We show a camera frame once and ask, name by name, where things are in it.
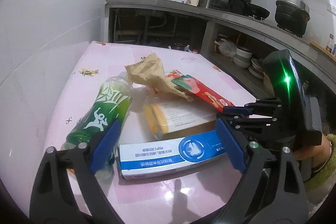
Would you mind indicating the red snack bag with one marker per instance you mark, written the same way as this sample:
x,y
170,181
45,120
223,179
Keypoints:
x,y
194,86

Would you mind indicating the right hand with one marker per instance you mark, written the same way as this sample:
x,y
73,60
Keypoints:
x,y
319,154

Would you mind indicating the stacked white bowls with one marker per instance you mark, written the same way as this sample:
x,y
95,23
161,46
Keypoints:
x,y
242,57

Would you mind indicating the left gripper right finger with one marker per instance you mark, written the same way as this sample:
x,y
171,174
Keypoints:
x,y
271,188

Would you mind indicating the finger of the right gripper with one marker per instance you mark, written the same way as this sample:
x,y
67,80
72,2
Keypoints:
x,y
244,124
238,110

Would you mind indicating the brown paper bag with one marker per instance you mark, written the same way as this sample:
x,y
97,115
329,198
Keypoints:
x,y
150,72

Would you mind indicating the green plastic bottle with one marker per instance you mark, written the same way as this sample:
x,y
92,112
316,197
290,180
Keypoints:
x,y
107,112

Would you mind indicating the black wok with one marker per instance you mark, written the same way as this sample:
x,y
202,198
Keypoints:
x,y
254,11

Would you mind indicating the clear red snack wrapper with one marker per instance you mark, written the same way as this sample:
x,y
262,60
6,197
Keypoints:
x,y
173,74

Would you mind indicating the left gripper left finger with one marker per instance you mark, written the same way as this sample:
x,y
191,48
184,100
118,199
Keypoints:
x,y
52,199

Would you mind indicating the blue white toothpaste box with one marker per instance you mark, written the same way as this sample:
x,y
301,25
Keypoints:
x,y
158,158

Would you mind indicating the black steamer pot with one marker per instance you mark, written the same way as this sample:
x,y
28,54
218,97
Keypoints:
x,y
293,16

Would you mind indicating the yellow white carton box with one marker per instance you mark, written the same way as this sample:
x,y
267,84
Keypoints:
x,y
176,119

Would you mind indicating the white plastic bag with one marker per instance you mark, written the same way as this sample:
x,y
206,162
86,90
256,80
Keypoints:
x,y
225,48

